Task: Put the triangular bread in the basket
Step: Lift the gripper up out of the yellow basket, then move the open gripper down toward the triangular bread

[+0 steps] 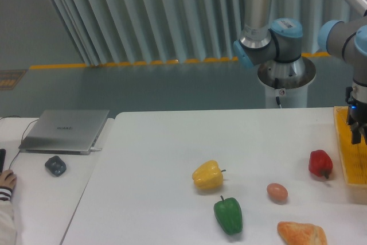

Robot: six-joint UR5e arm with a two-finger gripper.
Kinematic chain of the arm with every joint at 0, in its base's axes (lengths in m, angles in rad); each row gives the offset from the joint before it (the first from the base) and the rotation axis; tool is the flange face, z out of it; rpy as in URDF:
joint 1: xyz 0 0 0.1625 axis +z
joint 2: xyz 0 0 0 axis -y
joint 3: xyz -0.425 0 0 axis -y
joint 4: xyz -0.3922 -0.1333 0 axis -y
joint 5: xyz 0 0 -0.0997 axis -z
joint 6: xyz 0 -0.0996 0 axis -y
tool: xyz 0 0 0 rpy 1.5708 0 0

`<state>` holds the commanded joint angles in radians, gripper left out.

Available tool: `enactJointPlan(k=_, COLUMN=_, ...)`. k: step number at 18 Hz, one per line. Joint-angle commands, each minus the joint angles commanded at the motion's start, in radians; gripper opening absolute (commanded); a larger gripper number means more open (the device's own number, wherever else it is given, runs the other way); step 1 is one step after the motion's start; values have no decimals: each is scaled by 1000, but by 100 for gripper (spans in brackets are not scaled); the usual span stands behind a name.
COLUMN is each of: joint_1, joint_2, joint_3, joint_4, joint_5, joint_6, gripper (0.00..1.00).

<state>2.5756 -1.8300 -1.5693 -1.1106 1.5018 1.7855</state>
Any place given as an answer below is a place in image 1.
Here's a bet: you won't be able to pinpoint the striped sleeve forearm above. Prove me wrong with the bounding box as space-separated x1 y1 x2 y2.
1 186 17 245

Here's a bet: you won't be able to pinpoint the dark blue small tray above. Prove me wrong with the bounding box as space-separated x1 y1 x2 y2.
45 155 67 177

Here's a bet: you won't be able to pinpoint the black mouse cable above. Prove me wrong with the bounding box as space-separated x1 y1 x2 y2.
0 116 40 170

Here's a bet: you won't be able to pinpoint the brown egg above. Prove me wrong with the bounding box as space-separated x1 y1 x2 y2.
267 183 288 201

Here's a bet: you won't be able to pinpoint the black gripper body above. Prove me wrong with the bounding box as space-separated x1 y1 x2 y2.
345 83 366 125

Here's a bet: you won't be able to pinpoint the person's hand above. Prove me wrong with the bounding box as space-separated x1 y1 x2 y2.
0 169 17 191

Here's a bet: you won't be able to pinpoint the yellow woven basket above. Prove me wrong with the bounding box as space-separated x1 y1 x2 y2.
333 106 366 188

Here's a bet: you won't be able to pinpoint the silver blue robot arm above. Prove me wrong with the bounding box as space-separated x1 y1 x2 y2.
233 0 366 144

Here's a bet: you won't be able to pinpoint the golden triangular bread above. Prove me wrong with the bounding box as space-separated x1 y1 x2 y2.
277 221 327 245

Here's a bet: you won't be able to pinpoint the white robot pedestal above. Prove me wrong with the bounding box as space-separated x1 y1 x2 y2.
257 57 316 108

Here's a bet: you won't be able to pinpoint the black keyboard edge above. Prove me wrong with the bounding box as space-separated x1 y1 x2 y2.
0 149 6 173

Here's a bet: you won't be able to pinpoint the yellow bell pepper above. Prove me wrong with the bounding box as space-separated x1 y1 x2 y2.
192 160 226 190

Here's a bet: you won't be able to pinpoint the red bell pepper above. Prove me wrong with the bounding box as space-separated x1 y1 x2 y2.
309 150 333 179

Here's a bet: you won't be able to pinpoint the silver laptop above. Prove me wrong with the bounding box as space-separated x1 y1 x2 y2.
19 110 110 155

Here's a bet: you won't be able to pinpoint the green bell pepper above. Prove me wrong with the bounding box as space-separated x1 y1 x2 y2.
213 196 243 235

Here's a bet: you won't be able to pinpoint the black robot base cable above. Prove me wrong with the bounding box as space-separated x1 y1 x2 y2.
274 77 283 109

